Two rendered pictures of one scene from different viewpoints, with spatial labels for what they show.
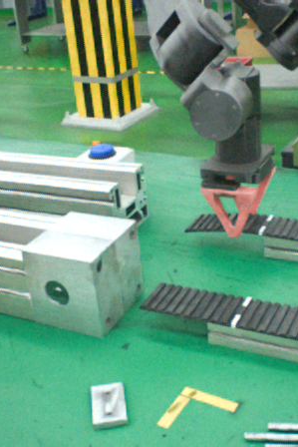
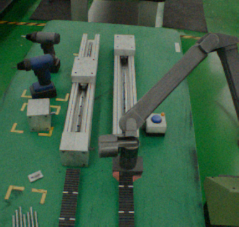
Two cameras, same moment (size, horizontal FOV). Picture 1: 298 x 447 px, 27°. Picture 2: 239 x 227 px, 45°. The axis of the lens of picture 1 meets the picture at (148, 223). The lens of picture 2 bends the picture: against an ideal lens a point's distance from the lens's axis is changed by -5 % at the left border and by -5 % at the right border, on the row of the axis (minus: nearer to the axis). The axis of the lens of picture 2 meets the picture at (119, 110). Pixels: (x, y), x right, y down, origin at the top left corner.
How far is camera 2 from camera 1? 89 cm
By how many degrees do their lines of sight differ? 50
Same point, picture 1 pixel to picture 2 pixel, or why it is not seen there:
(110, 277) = (68, 156)
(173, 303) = (69, 175)
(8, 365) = (45, 150)
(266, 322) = (65, 199)
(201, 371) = (53, 192)
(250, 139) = (122, 162)
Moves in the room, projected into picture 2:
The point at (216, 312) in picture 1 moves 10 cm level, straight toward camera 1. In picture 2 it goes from (68, 186) to (40, 194)
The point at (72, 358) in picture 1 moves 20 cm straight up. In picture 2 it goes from (51, 162) to (45, 125)
